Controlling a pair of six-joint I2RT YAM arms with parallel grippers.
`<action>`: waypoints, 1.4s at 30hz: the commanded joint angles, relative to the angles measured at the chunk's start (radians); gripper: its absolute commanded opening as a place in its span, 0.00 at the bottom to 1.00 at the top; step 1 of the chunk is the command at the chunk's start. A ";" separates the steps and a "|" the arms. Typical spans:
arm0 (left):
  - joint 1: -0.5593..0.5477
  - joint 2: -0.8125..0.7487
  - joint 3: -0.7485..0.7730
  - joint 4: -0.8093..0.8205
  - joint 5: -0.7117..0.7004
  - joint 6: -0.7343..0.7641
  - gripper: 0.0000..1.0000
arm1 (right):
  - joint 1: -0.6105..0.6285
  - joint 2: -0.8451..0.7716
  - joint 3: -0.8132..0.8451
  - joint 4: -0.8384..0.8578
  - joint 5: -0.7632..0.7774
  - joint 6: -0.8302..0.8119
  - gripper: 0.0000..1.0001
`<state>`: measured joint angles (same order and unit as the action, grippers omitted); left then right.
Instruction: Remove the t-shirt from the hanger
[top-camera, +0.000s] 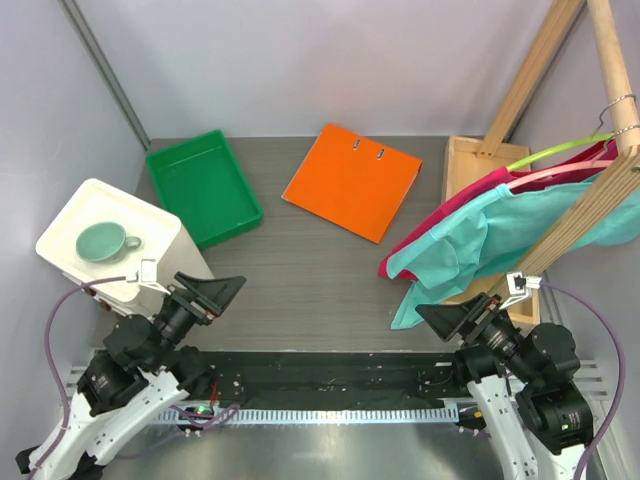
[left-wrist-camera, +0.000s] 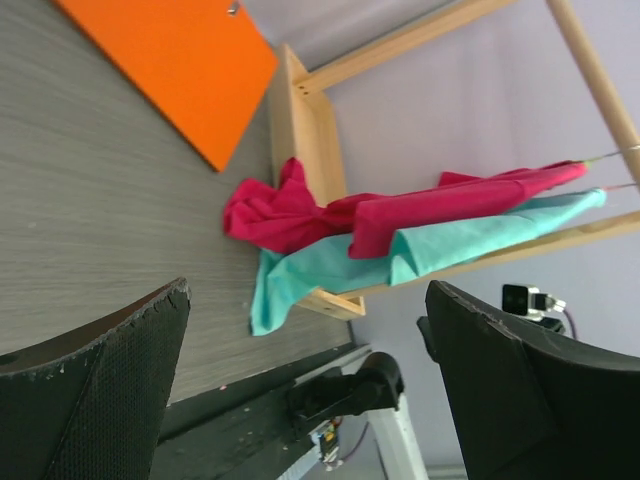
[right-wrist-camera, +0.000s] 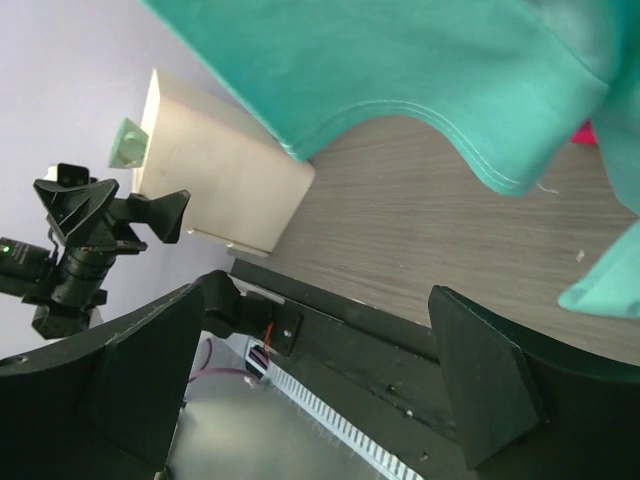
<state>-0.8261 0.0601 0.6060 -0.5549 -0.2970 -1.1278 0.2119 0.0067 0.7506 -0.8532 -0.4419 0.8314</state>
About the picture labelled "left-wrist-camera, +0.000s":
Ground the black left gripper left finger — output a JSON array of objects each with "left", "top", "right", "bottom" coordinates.
[{"left": 1, "top": 278, "right": 191, "bottom": 479}]

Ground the pink plastic hanger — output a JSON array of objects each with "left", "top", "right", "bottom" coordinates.
[{"left": 600, "top": 183, "right": 639, "bottom": 192}]

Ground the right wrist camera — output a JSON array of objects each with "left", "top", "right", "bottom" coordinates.
[{"left": 501, "top": 284, "right": 566, "bottom": 334}]

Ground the wooden clothes rack frame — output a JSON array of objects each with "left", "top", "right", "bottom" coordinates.
[{"left": 272, "top": 0, "right": 640, "bottom": 320}]

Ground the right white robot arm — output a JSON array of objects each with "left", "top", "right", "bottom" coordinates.
[{"left": 287, "top": 352, "right": 428, "bottom": 479}]

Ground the orange ring binder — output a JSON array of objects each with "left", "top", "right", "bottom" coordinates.
[{"left": 58, "top": 0, "right": 278, "bottom": 172}]

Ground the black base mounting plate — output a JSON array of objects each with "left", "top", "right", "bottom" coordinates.
[{"left": 150, "top": 343, "right": 370, "bottom": 479}]

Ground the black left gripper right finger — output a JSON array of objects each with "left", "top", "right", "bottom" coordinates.
[{"left": 417, "top": 281, "right": 639, "bottom": 479}]

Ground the teal t shirt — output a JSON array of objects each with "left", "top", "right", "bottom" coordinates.
[{"left": 250, "top": 188, "right": 607, "bottom": 336}]

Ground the magenta t shirt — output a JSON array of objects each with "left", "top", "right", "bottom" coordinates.
[{"left": 223, "top": 158, "right": 588, "bottom": 259}]

